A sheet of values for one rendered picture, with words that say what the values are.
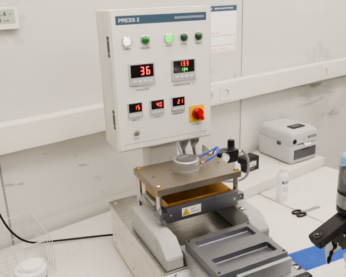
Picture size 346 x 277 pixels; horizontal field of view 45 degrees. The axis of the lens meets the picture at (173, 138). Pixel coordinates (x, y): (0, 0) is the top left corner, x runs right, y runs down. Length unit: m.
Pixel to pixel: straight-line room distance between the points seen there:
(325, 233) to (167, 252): 0.43
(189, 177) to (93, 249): 0.54
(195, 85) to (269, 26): 0.99
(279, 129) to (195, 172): 0.99
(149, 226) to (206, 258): 0.21
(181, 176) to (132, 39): 0.42
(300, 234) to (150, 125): 0.72
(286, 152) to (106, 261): 1.07
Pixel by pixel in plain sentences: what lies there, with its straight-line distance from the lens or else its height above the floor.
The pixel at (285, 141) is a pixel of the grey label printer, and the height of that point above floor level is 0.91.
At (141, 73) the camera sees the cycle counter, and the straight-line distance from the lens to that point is 1.24.
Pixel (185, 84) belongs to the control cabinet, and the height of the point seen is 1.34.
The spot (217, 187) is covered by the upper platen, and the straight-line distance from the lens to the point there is 1.25.
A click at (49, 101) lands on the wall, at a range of 1.59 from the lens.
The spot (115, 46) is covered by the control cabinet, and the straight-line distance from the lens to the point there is 1.21.
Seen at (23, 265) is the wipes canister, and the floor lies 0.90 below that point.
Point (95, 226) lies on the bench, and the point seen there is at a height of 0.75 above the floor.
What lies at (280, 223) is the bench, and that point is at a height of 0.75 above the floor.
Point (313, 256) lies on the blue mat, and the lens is 1.54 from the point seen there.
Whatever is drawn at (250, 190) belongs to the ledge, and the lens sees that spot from 1.88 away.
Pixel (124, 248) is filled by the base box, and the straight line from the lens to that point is 1.44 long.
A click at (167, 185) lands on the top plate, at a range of 1.15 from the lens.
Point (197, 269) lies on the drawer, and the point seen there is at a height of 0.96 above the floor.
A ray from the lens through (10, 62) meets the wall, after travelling 1.53.
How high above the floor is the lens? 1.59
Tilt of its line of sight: 19 degrees down
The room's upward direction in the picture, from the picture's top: 2 degrees counter-clockwise
